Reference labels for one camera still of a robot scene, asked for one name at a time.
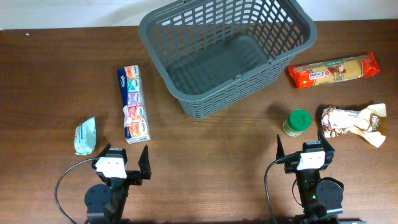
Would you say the grey plastic shopping basket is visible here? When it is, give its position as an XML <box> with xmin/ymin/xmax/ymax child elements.
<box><xmin>139</xmin><ymin>0</ymin><xmax>317</xmax><ymax>119</ymax></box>

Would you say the red spaghetti package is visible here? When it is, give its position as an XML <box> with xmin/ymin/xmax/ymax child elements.
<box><xmin>288</xmin><ymin>52</ymin><xmax>381</xmax><ymax>89</ymax></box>

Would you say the Kleenex tissue multipack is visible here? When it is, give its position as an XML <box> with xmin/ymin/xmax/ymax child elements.
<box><xmin>117</xmin><ymin>65</ymin><xmax>150</xmax><ymax>144</ymax></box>

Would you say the green lid jar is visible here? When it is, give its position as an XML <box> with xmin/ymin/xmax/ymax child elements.
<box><xmin>282</xmin><ymin>110</ymin><xmax>312</xmax><ymax>137</ymax></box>

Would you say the crumpled beige snack bag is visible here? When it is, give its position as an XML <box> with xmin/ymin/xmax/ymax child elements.
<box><xmin>321</xmin><ymin>103</ymin><xmax>387</xmax><ymax>147</ymax></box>

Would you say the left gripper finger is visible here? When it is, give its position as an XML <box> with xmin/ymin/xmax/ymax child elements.
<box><xmin>138</xmin><ymin>145</ymin><xmax>152</xmax><ymax>180</ymax></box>
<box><xmin>97</xmin><ymin>143</ymin><xmax>111</xmax><ymax>157</ymax></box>

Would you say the light green wet wipes pack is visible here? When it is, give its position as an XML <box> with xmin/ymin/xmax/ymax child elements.
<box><xmin>74</xmin><ymin>117</ymin><xmax>96</xmax><ymax>156</ymax></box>

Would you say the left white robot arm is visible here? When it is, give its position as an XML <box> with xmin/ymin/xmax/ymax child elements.
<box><xmin>84</xmin><ymin>144</ymin><xmax>152</xmax><ymax>224</ymax></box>

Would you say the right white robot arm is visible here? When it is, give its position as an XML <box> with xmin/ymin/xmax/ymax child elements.
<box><xmin>275</xmin><ymin>133</ymin><xmax>364</xmax><ymax>224</ymax></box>

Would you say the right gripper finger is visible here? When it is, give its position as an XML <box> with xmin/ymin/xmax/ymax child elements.
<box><xmin>317</xmin><ymin>131</ymin><xmax>335</xmax><ymax>153</ymax></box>
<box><xmin>276</xmin><ymin>134</ymin><xmax>285</xmax><ymax>160</ymax></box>

